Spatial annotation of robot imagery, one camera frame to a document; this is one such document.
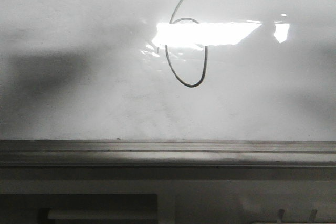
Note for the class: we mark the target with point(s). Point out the grey aluminium whiteboard tray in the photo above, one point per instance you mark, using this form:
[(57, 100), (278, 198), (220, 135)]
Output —
[(167, 153)]

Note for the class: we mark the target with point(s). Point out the white whiteboard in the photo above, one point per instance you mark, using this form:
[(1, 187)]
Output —
[(168, 69)]

